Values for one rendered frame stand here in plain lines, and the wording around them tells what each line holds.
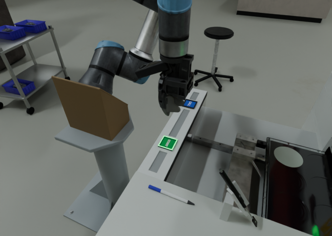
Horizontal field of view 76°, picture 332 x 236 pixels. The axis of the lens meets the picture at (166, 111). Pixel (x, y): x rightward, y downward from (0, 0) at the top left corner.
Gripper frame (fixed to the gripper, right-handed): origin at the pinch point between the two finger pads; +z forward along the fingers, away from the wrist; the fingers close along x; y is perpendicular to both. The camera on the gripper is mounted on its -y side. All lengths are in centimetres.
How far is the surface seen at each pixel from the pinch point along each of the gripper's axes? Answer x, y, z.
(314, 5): 595, 134, 73
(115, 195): 4, -36, 81
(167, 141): 0.6, 0.2, 14.2
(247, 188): -1.6, 30.6, 22.7
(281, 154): 16.6, 40.6, 20.7
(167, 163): -8.3, 4.1, 14.7
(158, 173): -12.7, 2.9, 14.7
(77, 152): 41, -107, 111
